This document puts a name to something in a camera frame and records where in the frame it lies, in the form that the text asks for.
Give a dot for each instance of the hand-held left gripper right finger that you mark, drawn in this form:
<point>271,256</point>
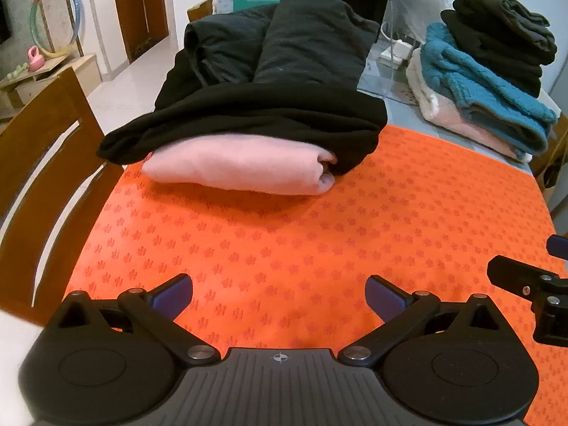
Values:
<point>381,295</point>

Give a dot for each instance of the dark olive sweater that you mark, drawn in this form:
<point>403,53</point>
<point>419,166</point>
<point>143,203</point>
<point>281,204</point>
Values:
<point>506,13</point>

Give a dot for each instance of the teal knit sweater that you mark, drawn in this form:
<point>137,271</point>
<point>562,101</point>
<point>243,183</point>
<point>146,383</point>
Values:
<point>483,84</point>

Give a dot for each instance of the white plastic bag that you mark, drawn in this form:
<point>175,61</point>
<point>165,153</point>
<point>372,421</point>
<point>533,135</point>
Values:
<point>426,0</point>

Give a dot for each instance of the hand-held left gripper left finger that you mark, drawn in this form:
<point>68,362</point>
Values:
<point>174,295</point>

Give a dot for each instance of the white power adapter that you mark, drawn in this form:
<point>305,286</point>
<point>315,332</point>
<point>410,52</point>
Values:
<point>397,53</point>

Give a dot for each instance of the pink garment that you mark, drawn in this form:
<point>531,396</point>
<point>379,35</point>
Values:
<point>239,164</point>

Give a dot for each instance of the black quilted garment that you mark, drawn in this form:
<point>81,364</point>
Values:
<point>222,40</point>

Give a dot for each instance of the orange patterned tablecloth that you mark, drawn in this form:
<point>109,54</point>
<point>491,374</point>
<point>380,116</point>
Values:
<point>310,239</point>

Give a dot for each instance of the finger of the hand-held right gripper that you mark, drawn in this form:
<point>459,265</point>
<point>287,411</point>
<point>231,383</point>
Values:
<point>510,273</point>
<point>559,247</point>

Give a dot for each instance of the black folded sweater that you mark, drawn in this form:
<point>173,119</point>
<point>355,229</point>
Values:
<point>488,44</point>

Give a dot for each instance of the colourful hula hoop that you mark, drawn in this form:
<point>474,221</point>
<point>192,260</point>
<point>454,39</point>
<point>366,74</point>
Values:
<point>79,9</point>

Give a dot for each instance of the wooden chair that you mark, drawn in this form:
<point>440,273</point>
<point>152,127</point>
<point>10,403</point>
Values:
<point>200,9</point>
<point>49,142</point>
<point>546,142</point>

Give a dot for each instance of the dark grey garment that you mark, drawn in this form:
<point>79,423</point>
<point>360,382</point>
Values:
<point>310,35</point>

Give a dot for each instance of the wooden door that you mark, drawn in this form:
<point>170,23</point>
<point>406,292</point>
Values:
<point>140,9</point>

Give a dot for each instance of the beige low cabinet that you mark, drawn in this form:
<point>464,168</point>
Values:
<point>53,75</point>

